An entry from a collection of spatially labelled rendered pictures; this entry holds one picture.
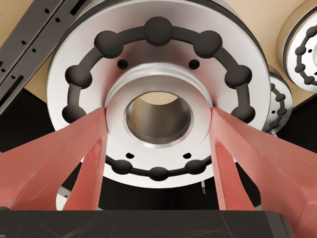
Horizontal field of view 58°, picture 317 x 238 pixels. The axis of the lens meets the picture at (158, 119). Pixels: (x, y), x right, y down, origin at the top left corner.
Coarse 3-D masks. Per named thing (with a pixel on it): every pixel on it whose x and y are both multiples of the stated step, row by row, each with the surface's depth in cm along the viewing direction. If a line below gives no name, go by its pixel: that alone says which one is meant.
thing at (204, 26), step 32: (128, 0) 10; (160, 0) 10; (192, 0) 11; (96, 32) 11; (128, 32) 11; (160, 32) 11; (192, 32) 11; (224, 32) 11; (64, 64) 12; (96, 64) 12; (128, 64) 12; (160, 64) 12; (192, 64) 12; (224, 64) 12; (256, 64) 12; (64, 96) 12; (96, 96) 12; (224, 96) 12; (256, 96) 12; (128, 160) 15; (160, 160) 15; (192, 160) 15
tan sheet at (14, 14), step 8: (0, 0) 30; (8, 0) 30; (16, 0) 30; (24, 0) 30; (32, 0) 30; (0, 8) 30; (8, 8) 30; (16, 8) 30; (24, 8) 30; (0, 16) 30; (8, 16) 30; (16, 16) 30; (0, 24) 31; (8, 24) 31; (16, 24) 31; (0, 32) 32; (8, 32) 32; (0, 40) 32
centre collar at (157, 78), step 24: (144, 72) 11; (168, 72) 11; (120, 96) 12; (192, 96) 12; (120, 120) 13; (192, 120) 13; (120, 144) 13; (144, 144) 14; (168, 144) 14; (192, 144) 13
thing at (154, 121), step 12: (132, 108) 15; (144, 108) 16; (156, 108) 16; (168, 108) 16; (180, 108) 15; (132, 120) 14; (144, 120) 15; (156, 120) 15; (168, 120) 15; (180, 120) 14; (144, 132) 14; (156, 132) 14; (168, 132) 14
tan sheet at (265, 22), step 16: (240, 0) 29; (256, 0) 29; (272, 0) 29; (288, 0) 29; (304, 0) 29; (240, 16) 30; (256, 16) 30; (272, 16) 30; (288, 16) 30; (256, 32) 31; (272, 32) 31; (272, 48) 32; (48, 64) 34; (272, 64) 33; (32, 80) 35; (288, 80) 34; (144, 96) 36; (160, 96) 36; (176, 96) 36; (304, 96) 36
